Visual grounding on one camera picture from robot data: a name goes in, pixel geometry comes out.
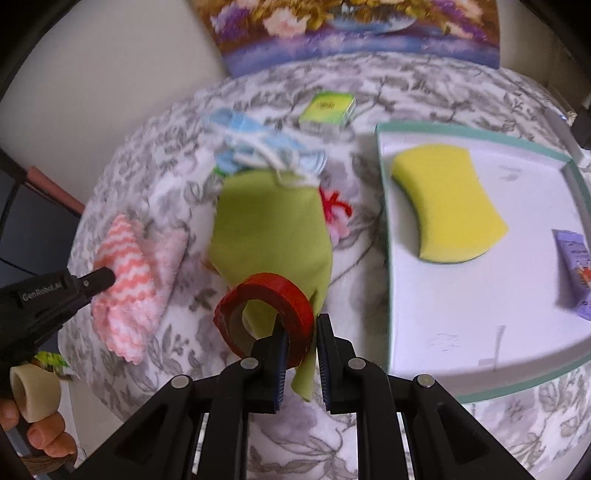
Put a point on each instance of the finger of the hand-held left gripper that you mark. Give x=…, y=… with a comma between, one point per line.
x=99, y=279

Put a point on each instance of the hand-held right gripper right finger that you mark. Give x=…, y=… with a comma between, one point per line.
x=323, y=364

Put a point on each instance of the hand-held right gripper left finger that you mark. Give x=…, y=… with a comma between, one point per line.
x=280, y=360

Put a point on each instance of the pink zigzag cloth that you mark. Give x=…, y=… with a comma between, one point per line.
x=131, y=277

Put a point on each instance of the red tape roll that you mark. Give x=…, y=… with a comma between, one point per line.
x=295, y=300

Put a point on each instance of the green cloth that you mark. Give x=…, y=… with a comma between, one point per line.
x=268, y=230

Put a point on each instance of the white tray with teal rim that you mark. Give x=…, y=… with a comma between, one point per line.
x=461, y=300

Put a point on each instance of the person's left hand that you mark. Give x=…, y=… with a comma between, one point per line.
x=46, y=434

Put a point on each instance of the green printed packet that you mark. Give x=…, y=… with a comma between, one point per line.
x=53, y=362

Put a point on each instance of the dark cabinet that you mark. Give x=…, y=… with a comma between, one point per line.
x=27, y=230

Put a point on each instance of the beige foam tube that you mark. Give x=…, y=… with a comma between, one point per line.
x=39, y=397

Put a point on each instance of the pink wooden strip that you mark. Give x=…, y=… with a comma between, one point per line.
x=55, y=189

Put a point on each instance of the red knotted ornament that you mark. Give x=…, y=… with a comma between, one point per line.
x=334, y=205

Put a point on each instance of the yellow sponge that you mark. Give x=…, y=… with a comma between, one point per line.
x=448, y=203

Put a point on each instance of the pile of blue face masks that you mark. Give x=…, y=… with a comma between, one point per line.
x=258, y=143

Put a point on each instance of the green box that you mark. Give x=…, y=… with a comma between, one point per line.
x=325, y=110

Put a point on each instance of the purple tube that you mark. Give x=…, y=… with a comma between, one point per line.
x=577, y=272

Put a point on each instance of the grey floral blanket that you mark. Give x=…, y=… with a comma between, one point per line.
x=415, y=92

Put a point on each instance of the floral painting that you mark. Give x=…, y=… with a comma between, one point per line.
x=351, y=27

